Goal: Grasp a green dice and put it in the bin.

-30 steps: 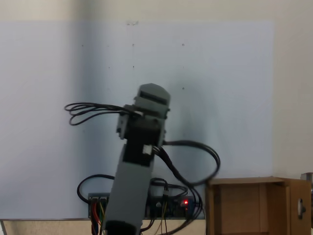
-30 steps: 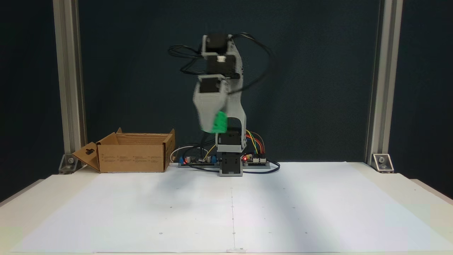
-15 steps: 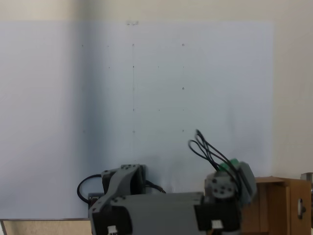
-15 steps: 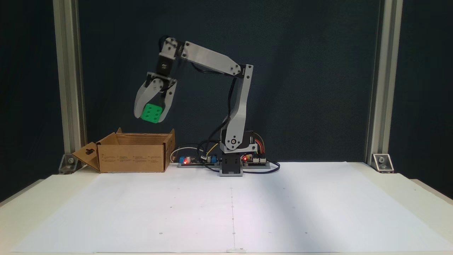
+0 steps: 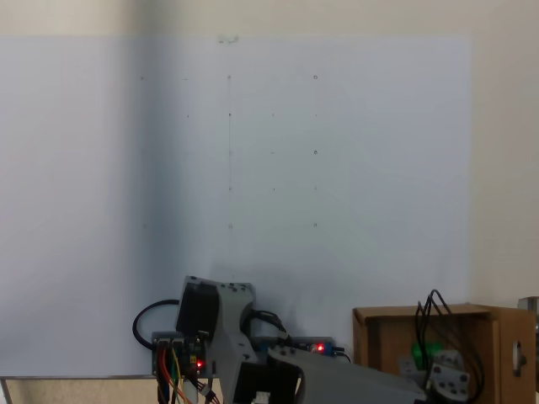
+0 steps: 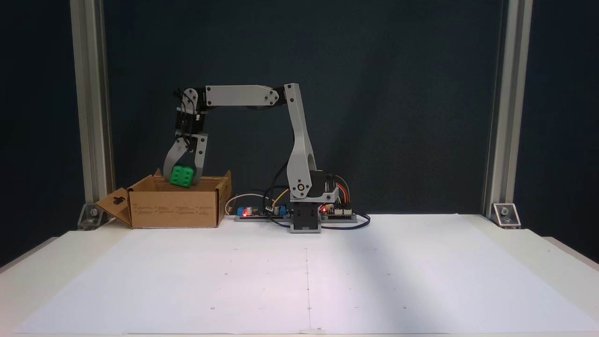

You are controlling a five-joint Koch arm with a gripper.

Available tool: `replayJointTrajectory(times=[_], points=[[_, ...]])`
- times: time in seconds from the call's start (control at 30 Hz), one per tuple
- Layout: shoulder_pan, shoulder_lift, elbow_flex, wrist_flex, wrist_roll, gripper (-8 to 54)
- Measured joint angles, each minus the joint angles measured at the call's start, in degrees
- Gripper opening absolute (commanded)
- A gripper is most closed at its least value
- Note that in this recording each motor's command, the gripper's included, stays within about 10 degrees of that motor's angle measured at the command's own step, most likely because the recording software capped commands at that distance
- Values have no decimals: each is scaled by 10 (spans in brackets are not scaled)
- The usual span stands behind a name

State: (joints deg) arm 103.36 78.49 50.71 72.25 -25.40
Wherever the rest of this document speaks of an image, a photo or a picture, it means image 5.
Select grey narrow gripper finger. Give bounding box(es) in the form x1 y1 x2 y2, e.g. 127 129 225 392
398 354 423 380

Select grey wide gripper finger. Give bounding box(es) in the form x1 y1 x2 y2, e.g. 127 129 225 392
428 351 471 401

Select green dice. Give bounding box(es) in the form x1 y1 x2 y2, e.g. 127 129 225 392
411 342 444 368

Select brown cardboard box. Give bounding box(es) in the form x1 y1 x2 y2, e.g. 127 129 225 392
352 302 534 404

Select blue board with red light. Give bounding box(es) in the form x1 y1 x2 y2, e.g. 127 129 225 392
309 338 339 359

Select thin black gripper cables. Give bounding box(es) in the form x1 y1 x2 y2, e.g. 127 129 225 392
414 289 486 401

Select metal corner bracket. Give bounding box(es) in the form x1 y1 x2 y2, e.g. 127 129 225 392
517 295 539 333

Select black arm motor cables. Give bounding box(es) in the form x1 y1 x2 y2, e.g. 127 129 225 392
247 310 292 338

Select white plug with thin wires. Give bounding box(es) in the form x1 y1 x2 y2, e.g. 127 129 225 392
184 375 221 404

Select driver board with wire connectors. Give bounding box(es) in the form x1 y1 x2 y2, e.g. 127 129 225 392
152 331 211 376

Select yellow wire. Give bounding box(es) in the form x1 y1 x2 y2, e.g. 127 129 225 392
170 344 183 399

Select orange wire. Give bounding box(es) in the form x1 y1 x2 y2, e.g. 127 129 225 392
157 343 187 404

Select thick black power cable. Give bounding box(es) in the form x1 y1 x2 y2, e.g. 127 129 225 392
133 299 181 349

